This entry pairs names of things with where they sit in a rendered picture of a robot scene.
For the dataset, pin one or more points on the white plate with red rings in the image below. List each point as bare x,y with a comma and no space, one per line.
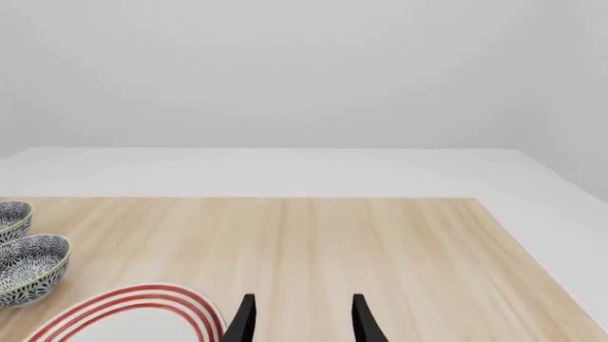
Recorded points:
138,317

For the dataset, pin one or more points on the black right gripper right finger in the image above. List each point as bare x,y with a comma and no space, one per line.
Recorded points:
366,326

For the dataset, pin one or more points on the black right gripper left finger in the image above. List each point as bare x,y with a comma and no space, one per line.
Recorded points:
243,324

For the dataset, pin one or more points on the black patterned bowl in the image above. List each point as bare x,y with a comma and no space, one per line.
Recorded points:
28,267
12,219

